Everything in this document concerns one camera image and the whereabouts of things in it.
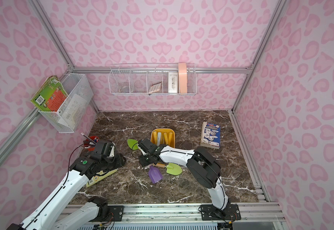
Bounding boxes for round clear object on shelf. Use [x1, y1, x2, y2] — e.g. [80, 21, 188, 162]
[120, 82, 130, 94]

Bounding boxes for yellow plastic storage box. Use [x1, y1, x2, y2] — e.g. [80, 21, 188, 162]
[150, 128, 176, 148]

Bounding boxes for pink box on shelf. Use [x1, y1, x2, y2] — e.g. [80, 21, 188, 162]
[178, 62, 188, 94]

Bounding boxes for yellow green booklet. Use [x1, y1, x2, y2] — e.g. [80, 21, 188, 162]
[86, 169, 118, 188]

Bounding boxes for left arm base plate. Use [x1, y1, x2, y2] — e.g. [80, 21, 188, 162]
[82, 205, 125, 222]

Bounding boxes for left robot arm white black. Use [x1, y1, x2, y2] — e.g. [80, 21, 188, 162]
[8, 140, 126, 230]

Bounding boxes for blue white book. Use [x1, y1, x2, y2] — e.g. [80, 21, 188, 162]
[200, 122, 221, 149]

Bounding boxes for small pink calculator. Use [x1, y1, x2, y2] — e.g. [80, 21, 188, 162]
[147, 81, 163, 94]

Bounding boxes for white wire wall shelf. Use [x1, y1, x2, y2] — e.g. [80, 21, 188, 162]
[108, 63, 197, 95]

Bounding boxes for light green shovel wooden handle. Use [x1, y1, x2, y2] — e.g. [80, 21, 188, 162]
[153, 131, 157, 145]

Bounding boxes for purple shovel pink handle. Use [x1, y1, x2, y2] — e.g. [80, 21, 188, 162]
[148, 165, 163, 184]

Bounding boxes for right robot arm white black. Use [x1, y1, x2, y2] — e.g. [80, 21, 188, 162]
[134, 139, 229, 210]

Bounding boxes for white mesh wall basket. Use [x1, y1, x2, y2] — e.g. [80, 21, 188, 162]
[39, 73, 94, 133]

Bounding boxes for green red book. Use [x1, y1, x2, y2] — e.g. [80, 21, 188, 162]
[31, 75, 68, 112]

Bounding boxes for white box on shelf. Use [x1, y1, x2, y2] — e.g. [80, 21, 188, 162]
[168, 72, 178, 94]

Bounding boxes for light blue plastic shovel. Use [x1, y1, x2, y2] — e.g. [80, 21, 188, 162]
[156, 132, 162, 146]

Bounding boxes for white papers in basket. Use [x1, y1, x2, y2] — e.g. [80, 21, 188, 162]
[58, 94, 87, 130]

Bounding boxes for red pen holder cup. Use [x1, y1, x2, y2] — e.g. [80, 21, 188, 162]
[81, 133, 99, 151]

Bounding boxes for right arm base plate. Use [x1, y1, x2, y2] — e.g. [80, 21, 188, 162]
[199, 204, 241, 222]

